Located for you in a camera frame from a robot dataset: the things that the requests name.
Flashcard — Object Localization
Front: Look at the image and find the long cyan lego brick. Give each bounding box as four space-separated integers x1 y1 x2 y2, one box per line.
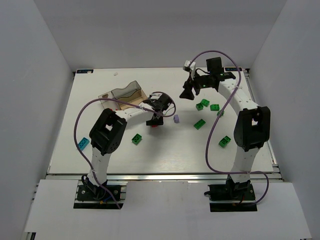
77 137 90 151

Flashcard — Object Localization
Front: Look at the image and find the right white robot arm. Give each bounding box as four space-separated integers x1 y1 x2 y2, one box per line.
179 57 271 185

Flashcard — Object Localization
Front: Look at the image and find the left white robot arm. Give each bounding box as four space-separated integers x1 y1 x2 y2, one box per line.
73 91 177 202

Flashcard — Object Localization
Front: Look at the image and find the blue label sticker right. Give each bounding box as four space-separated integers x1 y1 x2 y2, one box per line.
224 67 243 72

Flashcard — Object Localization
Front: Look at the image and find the blue label sticker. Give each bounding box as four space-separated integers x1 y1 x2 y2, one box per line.
76 69 94 74
224 67 243 72

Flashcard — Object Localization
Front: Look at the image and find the purple lego brick right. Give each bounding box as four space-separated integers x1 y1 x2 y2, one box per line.
173 114 180 124

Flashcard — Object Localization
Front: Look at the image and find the clear compartment organizer box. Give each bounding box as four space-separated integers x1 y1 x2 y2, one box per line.
98 80 148 111

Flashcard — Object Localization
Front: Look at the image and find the small green lego brick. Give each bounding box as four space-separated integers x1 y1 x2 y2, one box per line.
216 110 225 117

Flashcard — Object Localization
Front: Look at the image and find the blue label sticker left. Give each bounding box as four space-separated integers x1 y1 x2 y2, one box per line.
76 69 94 74

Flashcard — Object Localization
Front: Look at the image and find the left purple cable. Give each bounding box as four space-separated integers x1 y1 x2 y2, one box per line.
74 92 178 210

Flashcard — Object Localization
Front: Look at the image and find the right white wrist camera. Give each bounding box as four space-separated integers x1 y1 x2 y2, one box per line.
182 60 196 80

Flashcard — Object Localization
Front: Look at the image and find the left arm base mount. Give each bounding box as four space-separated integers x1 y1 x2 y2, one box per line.
73 183 126 210

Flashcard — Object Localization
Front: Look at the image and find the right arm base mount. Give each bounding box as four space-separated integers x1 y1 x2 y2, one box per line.
204 178 258 213

